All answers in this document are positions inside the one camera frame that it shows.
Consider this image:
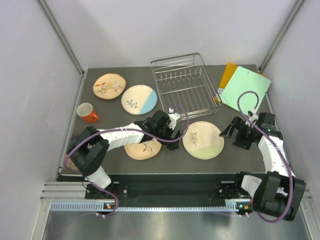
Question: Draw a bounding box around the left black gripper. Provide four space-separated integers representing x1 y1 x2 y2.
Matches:
154 122 182 151

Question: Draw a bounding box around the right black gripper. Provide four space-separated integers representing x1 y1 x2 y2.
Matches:
219 116 257 150

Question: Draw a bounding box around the green and cream plate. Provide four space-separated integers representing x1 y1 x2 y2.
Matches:
182 121 225 160

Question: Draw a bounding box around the bird plate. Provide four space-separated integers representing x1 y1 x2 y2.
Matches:
124 138 162 161
92 73 127 100

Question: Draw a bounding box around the blue and cream plate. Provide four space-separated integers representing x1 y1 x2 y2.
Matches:
121 85 158 115

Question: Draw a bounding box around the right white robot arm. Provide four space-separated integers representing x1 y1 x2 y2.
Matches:
220 112 306 222

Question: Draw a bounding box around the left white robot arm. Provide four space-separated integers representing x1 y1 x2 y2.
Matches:
66 108 183 199

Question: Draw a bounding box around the green cutting board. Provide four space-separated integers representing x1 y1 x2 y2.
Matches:
219 66 271 114

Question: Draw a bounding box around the yellow cutting board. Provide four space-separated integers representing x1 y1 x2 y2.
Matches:
213 62 265 103

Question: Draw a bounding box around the orange mug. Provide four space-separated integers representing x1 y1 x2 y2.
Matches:
76 102 100 124

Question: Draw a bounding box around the book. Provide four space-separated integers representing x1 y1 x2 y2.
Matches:
59 158 82 176

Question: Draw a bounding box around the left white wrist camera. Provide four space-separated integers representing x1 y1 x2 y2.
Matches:
168 107 181 130

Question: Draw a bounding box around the wire dish rack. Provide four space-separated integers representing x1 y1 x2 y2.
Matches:
150 52 223 120

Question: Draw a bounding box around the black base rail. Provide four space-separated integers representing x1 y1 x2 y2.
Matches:
85 181 249 200

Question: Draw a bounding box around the grey cable duct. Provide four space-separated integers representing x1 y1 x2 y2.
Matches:
49 199 252 213

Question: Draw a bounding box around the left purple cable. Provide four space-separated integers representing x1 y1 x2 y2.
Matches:
62 104 190 219

